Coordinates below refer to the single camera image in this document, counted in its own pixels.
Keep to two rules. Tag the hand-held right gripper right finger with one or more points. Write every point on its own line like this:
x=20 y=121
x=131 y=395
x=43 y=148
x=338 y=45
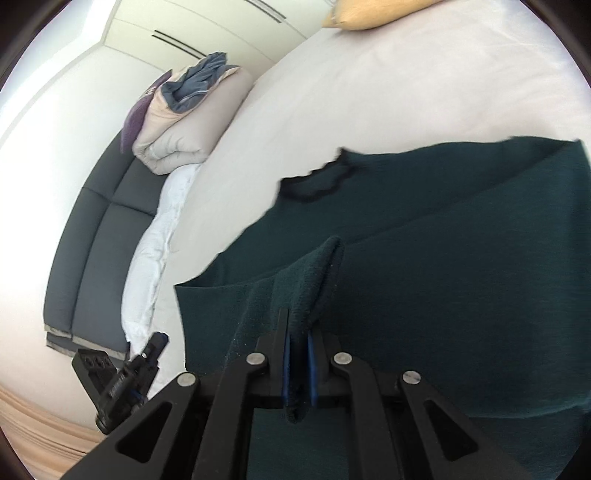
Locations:
x=313 y=369

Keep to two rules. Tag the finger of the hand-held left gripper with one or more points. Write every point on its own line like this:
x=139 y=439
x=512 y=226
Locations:
x=156 y=344

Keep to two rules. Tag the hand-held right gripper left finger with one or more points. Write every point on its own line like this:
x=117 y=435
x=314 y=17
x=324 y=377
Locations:
x=287 y=369

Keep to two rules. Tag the dark green knit garment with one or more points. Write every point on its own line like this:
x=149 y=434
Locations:
x=415 y=277

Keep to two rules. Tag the white pillow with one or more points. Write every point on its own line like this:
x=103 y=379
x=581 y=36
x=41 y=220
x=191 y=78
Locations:
x=152 y=258

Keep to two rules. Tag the dark grey padded headboard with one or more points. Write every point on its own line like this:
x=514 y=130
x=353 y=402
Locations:
x=97 y=240

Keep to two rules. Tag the folded beige duvet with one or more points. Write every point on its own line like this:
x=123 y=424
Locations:
x=184 y=138

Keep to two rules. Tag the purple pillow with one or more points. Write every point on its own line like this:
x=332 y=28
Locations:
x=138 y=115

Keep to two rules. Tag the blue-grey crumpled cloth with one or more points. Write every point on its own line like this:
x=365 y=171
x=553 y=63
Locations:
x=198 y=83

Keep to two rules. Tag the bed with white sheet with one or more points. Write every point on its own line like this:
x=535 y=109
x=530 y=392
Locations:
x=369 y=92

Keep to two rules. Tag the cream wardrobe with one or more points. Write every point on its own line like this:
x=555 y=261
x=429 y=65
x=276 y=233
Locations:
x=221 y=23

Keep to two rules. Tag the yellow pillow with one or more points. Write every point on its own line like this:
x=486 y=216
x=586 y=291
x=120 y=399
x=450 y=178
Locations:
x=364 y=14

